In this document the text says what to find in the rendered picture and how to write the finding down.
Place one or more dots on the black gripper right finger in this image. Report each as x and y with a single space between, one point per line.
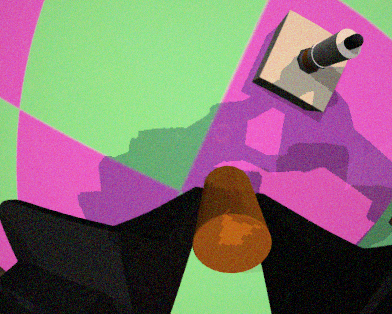
312 271

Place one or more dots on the brown cylinder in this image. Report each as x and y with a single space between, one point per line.
231 235

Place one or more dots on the beige square block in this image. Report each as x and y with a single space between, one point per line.
281 72

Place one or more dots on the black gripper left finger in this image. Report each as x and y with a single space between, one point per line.
139 263

